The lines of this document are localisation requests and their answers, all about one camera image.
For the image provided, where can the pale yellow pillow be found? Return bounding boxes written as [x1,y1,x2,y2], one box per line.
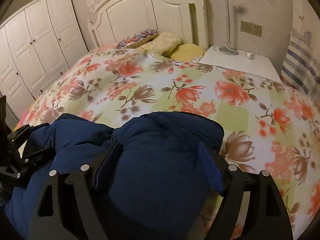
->
[138,32,183,57]

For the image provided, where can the sailboat patterned curtain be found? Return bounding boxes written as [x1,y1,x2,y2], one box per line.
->
[281,0,320,98]

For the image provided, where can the grey wall socket plate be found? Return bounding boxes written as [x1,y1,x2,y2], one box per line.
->
[240,21,262,37]

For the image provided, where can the navy blue puffer jacket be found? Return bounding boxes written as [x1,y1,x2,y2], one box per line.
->
[4,112,224,239]

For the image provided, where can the paper notes on wall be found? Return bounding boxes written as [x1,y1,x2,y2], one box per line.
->
[86,0,98,14]

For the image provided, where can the white wooden headboard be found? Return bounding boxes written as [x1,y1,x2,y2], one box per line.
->
[87,0,209,49]

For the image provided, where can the white charger with cable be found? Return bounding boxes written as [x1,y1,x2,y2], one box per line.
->
[246,43,258,60]

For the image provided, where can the white desk lamp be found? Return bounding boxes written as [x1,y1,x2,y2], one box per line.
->
[219,0,239,56]

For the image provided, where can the round embroidered cushion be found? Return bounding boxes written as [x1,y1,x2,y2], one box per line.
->
[115,29,159,49]

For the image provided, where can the floral quilt bedspread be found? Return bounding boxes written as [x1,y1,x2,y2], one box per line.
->
[20,48,319,239]

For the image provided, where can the white bedside table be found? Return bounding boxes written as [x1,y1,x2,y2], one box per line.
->
[200,46,281,82]

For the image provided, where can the white wardrobe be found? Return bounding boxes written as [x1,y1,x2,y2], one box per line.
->
[0,0,89,119]

